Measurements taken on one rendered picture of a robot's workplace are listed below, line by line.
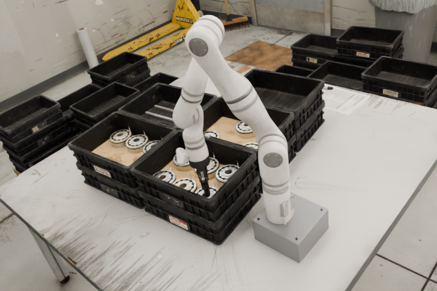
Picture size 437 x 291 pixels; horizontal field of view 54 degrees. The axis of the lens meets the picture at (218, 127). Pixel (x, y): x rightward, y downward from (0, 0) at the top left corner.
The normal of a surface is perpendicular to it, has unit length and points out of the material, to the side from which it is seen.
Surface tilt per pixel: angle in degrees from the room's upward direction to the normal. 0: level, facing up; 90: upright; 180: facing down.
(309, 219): 1
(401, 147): 0
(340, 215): 0
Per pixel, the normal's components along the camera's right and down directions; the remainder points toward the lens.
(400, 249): -0.15, -0.83
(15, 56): 0.73, 0.27
